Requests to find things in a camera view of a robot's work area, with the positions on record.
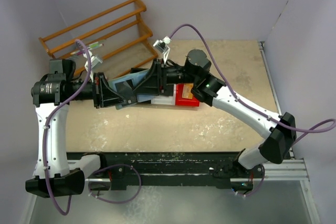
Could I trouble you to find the green card holder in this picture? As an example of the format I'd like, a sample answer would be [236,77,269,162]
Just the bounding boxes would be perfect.
[108,69,158,110]

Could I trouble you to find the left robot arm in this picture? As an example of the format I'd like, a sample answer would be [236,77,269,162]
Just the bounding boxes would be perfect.
[25,59,106,199]

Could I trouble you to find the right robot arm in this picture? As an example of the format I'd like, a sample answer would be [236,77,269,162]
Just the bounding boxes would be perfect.
[133,49,296,170]

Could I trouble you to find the orange credit card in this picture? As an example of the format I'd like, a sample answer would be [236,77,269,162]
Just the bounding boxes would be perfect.
[182,83,193,100]

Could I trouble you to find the white plastic bin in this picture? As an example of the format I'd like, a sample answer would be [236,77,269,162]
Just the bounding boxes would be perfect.
[151,85,176,105]

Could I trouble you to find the black plastic bin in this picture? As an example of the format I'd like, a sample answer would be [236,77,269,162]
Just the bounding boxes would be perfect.
[130,68,146,73]

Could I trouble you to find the red plastic bin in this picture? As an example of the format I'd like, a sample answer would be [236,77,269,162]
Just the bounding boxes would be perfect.
[174,83,200,107]

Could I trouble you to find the pens on rack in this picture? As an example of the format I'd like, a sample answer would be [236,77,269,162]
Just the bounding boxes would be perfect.
[70,41,104,57]

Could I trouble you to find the wooden rack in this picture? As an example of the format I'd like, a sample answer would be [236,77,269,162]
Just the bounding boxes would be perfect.
[38,0,158,68]

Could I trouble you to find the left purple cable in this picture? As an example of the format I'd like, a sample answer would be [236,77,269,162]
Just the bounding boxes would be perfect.
[43,39,92,216]

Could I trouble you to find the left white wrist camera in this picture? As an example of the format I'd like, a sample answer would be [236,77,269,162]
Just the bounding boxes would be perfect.
[85,51,103,81]

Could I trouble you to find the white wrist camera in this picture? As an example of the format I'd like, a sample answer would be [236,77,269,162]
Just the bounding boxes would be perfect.
[85,51,103,81]
[153,36,171,64]

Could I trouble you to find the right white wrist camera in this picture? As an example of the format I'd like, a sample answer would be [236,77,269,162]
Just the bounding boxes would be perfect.
[153,36,171,64]

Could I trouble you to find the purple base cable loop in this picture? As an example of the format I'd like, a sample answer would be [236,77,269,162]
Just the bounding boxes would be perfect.
[88,165,142,205]

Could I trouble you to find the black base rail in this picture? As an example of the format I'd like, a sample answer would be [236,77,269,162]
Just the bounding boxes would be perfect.
[65,151,263,190]

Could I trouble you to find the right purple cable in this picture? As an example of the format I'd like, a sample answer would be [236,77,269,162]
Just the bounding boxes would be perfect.
[169,24,336,198]

